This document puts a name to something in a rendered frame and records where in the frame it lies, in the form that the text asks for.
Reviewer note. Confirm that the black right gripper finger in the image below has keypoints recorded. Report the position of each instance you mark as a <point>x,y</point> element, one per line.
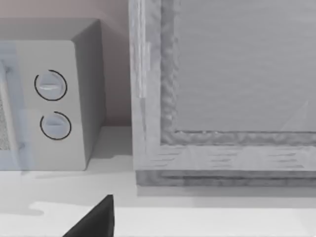
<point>98,219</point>

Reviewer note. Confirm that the microwave knob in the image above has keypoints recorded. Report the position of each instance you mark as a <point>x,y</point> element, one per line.
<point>50,84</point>
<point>55,125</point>

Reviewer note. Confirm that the pale microwave oven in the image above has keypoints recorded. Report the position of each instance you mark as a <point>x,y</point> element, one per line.
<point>56,103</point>

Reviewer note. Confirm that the grey cabinet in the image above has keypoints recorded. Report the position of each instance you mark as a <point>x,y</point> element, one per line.
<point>222,98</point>

